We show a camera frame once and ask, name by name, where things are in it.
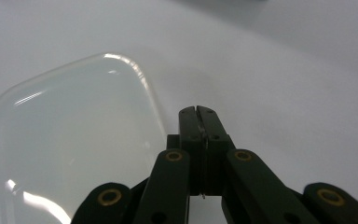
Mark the clear plastic container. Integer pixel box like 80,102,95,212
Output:
0,52,169,224

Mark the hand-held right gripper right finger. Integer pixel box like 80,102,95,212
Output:
197,105,236,196

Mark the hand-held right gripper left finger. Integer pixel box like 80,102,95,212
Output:
166,105,207,197

